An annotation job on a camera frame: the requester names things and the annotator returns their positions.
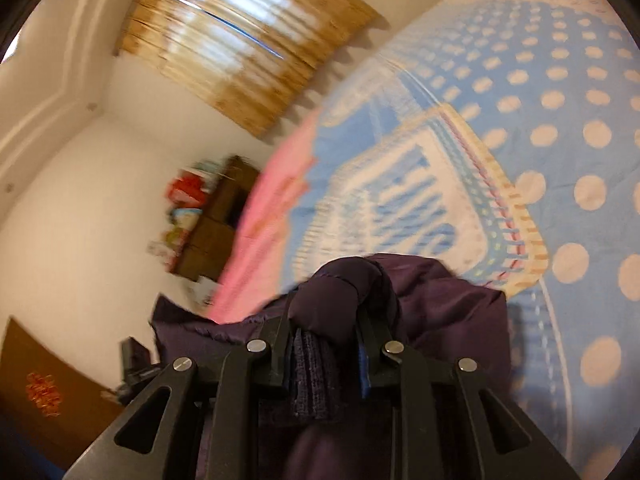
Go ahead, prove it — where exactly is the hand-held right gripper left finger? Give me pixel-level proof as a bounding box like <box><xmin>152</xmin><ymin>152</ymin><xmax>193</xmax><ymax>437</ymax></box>
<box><xmin>62</xmin><ymin>292</ymin><xmax>301</xmax><ymax>480</ymax></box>

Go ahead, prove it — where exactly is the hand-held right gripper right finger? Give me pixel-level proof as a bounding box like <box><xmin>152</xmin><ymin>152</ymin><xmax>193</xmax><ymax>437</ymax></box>
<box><xmin>355</xmin><ymin>306</ymin><xmax>581</xmax><ymax>480</ymax></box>

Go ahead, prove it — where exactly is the purple padded jacket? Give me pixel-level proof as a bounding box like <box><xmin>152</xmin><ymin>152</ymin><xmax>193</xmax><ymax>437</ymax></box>
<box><xmin>150</xmin><ymin>255</ymin><xmax>513</xmax><ymax>480</ymax></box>

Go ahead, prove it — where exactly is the brown wooden door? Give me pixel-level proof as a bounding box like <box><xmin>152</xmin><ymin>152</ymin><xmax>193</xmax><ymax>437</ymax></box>
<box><xmin>0</xmin><ymin>316</ymin><xmax>126</xmax><ymax>467</ymax></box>

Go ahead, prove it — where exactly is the white paper bag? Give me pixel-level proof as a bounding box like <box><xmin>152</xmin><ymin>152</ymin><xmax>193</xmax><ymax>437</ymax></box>
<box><xmin>189</xmin><ymin>276</ymin><xmax>222</xmax><ymax>307</ymax></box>

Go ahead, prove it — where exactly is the red door ornament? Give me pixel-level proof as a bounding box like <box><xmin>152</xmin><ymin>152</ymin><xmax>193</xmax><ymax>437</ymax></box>
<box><xmin>25</xmin><ymin>372</ymin><xmax>64</xmax><ymax>418</ymax></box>

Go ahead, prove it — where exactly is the white printed card box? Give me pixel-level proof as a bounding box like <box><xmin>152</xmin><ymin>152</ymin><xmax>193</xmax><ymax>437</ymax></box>
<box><xmin>147</xmin><ymin>241</ymin><xmax>174</xmax><ymax>267</ymax></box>

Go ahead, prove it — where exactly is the dark wooden desk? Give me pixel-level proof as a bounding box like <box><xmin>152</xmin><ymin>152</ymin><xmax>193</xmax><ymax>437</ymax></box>
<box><xmin>170</xmin><ymin>156</ymin><xmax>262</xmax><ymax>282</ymax></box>

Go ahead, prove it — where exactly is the pink bed sheet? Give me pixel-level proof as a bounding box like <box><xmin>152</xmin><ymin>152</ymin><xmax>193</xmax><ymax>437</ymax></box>
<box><xmin>207</xmin><ymin>110</ymin><xmax>321</xmax><ymax>324</ymax></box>

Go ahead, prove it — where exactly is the heap of desk clutter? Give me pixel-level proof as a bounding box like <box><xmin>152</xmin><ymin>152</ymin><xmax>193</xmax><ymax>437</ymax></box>
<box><xmin>164</xmin><ymin>159</ymin><xmax>223</xmax><ymax>261</ymax></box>

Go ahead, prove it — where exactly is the blue dotted bed sheet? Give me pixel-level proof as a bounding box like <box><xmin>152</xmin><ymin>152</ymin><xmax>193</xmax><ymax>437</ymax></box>
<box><xmin>280</xmin><ymin>0</ymin><xmax>640</xmax><ymax>472</ymax></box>

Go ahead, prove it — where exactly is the wide yellow window curtain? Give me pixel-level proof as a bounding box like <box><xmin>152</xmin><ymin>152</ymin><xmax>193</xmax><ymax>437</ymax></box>
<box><xmin>115</xmin><ymin>0</ymin><xmax>384</xmax><ymax>137</ymax></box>

